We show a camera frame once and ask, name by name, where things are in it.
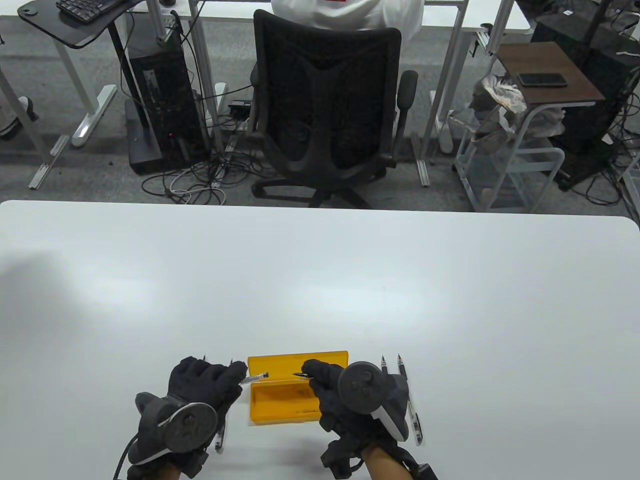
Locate brown top side table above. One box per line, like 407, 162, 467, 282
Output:
487, 41, 607, 211

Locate black keyboard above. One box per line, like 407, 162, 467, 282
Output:
55, 0, 126, 24

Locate tangle of floor cables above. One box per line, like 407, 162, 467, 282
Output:
141, 150, 281, 206

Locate orange plastic pen case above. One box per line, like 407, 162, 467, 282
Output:
247, 350, 349, 427

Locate black mesh office chair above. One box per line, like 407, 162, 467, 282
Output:
248, 10, 419, 209

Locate crumpled plastic bags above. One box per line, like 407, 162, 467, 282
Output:
470, 74, 566, 146

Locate person's right hand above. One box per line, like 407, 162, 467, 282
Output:
301, 359, 401, 453

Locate black standing desk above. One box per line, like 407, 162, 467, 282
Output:
17, 0, 166, 175

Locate silver aluminium post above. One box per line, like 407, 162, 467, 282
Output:
146, 0, 167, 43

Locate white desk with metal legs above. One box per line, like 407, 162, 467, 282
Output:
187, 0, 535, 188
0, 14, 118, 190

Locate grey hand controller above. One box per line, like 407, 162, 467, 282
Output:
127, 391, 219, 466
337, 361, 411, 442

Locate person's right forearm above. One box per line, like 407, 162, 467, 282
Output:
361, 445, 415, 480

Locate white metal cart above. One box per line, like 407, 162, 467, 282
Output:
452, 107, 566, 213

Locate black computer tower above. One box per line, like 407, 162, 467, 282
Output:
127, 37, 210, 163

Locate grey left hand controller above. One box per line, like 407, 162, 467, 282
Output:
127, 391, 219, 466

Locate grey right hand controller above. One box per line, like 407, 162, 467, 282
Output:
337, 361, 411, 442

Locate black smartphone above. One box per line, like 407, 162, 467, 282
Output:
517, 73, 568, 88

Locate person's left hand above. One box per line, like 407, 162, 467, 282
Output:
167, 356, 249, 436

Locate black equipment rack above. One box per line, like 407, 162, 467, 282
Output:
530, 0, 640, 188

